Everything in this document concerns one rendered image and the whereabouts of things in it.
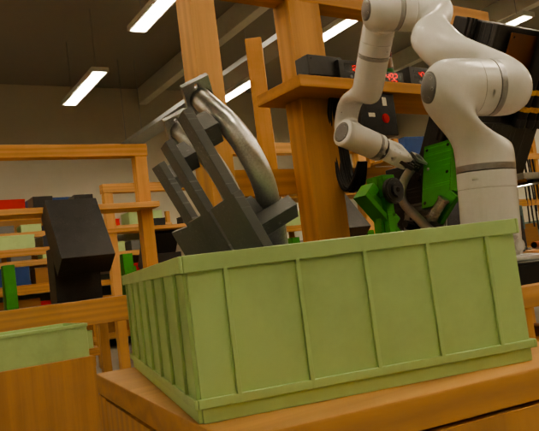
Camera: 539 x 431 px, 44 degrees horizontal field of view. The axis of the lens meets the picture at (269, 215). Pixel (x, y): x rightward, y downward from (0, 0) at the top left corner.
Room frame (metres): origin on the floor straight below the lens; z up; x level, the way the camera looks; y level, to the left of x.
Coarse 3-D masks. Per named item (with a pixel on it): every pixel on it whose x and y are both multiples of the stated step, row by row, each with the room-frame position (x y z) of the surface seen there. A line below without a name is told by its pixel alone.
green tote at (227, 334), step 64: (192, 256) 0.68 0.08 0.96; (256, 256) 0.70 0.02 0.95; (320, 256) 0.72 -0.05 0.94; (384, 256) 0.75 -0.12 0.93; (448, 256) 0.78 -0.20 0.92; (512, 256) 0.80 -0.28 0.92; (192, 320) 0.68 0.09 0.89; (256, 320) 0.70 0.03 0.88; (320, 320) 0.72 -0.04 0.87; (384, 320) 0.75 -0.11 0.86; (448, 320) 0.77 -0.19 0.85; (512, 320) 0.80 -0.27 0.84; (192, 384) 0.69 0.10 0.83; (256, 384) 0.70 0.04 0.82; (320, 384) 0.72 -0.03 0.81; (384, 384) 0.74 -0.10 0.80
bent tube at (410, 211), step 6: (414, 156) 2.13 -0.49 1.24; (420, 156) 2.15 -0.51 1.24; (420, 162) 2.11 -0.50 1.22; (426, 162) 2.12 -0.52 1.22; (402, 174) 2.17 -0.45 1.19; (408, 174) 2.15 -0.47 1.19; (402, 180) 2.16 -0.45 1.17; (408, 180) 2.17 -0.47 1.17; (402, 204) 2.15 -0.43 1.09; (408, 204) 2.13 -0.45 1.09; (408, 210) 2.12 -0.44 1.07; (414, 210) 2.11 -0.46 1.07; (414, 216) 2.09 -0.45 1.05; (420, 216) 2.08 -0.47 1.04; (420, 222) 2.07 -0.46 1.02; (426, 222) 2.06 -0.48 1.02
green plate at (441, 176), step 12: (444, 144) 2.08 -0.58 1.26; (432, 156) 2.12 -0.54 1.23; (444, 156) 2.07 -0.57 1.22; (432, 168) 2.11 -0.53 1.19; (444, 168) 2.07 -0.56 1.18; (432, 180) 2.10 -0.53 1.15; (444, 180) 2.06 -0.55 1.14; (456, 180) 2.07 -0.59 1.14; (432, 192) 2.09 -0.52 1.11; (444, 192) 2.05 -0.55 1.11; (456, 192) 2.08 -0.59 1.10; (432, 204) 2.09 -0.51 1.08
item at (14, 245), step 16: (0, 208) 7.90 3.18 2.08; (16, 208) 8.00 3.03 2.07; (0, 240) 7.88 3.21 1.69; (16, 240) 7.98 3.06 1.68; (32, 240) 8.08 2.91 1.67; (0, 256) 7.80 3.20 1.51; (16, 256) 7.90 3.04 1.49; (0, 272) 7.86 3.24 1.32; (16, 272) 7.97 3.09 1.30; (32, 272) 8.32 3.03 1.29; (0, 288) 7.83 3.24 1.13; (32, 288) 7.97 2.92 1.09; (48, 288) 8.07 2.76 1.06; (0, 304) 7.88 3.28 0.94; (32, 304) 8.07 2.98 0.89; (96, 352) 8.33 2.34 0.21
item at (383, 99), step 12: (384, 96) 2.29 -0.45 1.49; (360, 108) 2.22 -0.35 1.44; (372, 108) 2.25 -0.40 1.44; (384, 108) 2.28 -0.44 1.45; (360, 120) 2.22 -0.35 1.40; (372, 120) 2.25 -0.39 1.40; (384, 120) 2.27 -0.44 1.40; (396, 120) 2.31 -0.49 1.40; (384, 132) 2.27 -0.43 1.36; (396, 132) 2.31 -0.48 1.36
